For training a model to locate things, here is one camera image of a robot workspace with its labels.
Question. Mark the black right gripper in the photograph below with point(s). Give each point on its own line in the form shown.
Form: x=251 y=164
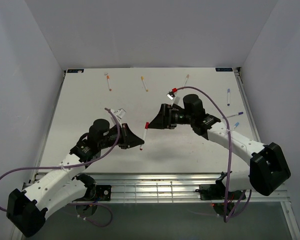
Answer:
x=164 y=119

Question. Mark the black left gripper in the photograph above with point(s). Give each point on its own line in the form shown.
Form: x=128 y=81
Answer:
x=129 y=139

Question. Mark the red white marker body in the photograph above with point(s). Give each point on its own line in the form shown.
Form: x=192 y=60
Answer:
x=144 y=135

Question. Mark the orange capped white marker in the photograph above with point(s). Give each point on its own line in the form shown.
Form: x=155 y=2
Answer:
x=108 y=83

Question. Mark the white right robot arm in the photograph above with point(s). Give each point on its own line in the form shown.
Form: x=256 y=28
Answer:
x=268 y=168

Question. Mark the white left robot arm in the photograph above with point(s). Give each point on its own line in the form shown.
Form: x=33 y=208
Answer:
x=29 y=209

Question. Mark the thin purple tipped pen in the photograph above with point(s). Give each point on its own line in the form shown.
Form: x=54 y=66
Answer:
x=234 y=115

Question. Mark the yellow capped white marker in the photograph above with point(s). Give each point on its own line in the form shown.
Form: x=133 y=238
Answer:
x=144 y=83

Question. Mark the peach capped white marker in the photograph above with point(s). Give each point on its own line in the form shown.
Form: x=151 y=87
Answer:
x=186 y=80

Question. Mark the purple capped white marker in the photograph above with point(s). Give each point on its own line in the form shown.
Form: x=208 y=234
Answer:
x=228 y=97

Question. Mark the right blue table sticker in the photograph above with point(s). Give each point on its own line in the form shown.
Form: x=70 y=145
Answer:
x=223 y=69

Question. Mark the blue table sticker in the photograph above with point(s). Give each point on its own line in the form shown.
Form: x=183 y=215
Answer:
x=75 y=71
x=223 y=69

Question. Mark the left blue table sticker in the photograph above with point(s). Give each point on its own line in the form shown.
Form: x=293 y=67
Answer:
x=75 y=71

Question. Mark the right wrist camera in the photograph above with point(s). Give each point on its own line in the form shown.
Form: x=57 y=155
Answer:
x=173 y=98

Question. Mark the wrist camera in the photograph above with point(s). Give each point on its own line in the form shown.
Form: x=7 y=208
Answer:
x=173 y=98
x=119 y=113

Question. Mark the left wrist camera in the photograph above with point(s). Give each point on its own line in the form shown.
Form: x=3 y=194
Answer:
x=119 y=113

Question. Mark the aluminium front rail frame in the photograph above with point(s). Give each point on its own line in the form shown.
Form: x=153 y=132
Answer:
x=155 y=188

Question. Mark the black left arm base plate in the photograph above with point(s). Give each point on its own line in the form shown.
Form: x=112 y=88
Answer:
x=98 y=193

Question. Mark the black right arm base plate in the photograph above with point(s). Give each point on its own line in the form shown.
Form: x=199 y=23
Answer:
x=217 y=192

